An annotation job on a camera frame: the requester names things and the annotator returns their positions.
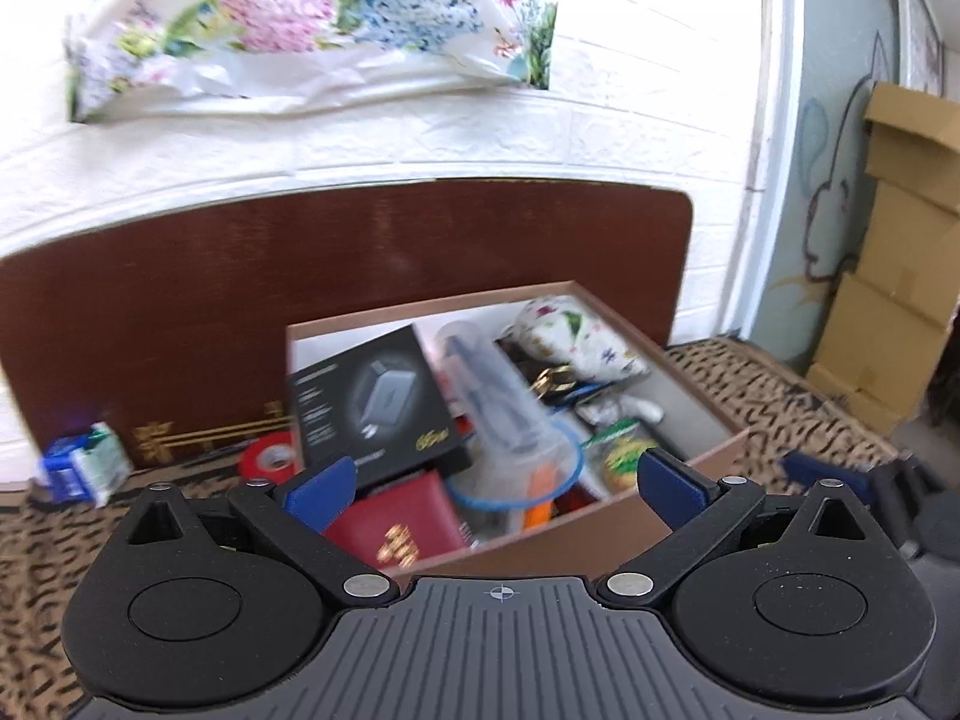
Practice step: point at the black product box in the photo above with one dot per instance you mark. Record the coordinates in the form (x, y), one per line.
(360, 405)

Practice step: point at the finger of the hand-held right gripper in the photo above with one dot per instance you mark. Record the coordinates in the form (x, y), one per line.
(806, 465)

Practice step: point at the brown wooden headboard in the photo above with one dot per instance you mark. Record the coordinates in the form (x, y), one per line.
(187, 300)

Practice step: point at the clear plastic jar blue rim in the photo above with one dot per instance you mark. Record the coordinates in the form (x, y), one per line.
(510, 420)

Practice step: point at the white door frame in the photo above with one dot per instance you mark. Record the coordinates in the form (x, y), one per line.
(769, 127)

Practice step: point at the red tape roll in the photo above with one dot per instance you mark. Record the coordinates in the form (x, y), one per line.
(255, 457)

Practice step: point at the white plastic piece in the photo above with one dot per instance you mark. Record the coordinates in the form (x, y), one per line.
(637, 409)

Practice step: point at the white floral pouch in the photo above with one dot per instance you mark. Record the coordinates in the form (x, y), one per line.
(577, 337)

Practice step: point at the floral cloth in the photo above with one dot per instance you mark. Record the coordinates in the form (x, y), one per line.
(300, 7)

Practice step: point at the gold metal clip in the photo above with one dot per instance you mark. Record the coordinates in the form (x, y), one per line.
(551, 381)

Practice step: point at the maroon booklet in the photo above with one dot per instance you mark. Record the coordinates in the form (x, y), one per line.
(390, 517)

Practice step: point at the green snack packet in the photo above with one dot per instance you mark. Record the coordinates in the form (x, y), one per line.
(622, 457)

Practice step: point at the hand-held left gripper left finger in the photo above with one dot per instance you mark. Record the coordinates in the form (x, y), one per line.
(322, 491)

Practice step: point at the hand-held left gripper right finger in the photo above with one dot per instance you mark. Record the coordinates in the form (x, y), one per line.
(671, 484)

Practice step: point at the leopard print blanket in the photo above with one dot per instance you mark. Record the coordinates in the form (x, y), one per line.
(45, 577)

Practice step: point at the orange marker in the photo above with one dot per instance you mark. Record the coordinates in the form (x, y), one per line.
(540, 514)

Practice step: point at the blue white tissue pack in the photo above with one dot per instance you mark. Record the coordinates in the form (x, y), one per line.
(82, 465)

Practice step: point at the brown cardboard box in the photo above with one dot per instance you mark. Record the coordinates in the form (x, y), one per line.
(600, 529)

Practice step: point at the brown cardboard carton stack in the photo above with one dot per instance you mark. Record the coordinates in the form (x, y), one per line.
(885, 277)

